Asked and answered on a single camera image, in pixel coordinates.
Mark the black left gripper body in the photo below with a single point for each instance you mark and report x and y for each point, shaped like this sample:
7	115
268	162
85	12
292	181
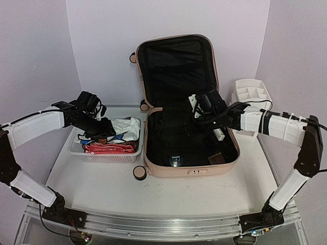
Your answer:
93	129

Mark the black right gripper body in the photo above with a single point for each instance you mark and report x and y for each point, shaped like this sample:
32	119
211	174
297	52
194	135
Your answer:
190	125

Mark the white cosmetic tube box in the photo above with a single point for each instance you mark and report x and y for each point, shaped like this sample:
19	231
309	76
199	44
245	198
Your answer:
219	134

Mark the red patterned cloth item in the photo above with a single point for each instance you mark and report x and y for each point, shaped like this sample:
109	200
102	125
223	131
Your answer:
100	149

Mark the white perforated plastic basket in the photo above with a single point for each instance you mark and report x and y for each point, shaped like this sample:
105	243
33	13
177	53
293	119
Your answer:
75	148

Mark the white t-shirt blue flower print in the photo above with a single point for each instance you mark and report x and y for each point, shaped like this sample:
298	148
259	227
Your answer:
125	130

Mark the white desktop drawer organizer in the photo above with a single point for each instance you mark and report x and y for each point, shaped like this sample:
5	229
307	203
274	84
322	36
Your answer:
253	91

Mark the dark brown pouch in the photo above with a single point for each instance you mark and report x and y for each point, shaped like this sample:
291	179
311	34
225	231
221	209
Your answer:
216	159

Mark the pink hard-shell suitcase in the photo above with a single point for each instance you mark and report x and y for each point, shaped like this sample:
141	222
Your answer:
171	69

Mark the black round jar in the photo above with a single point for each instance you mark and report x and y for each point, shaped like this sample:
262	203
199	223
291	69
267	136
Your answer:
176	160

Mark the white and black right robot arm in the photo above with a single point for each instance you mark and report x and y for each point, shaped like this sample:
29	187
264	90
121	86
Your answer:
303	133

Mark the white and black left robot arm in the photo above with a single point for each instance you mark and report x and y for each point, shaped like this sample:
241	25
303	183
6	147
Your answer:
31	138

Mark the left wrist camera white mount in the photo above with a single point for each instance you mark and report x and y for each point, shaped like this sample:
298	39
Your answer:
101	110

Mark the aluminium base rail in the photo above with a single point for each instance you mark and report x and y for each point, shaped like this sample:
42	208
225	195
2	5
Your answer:
288	229

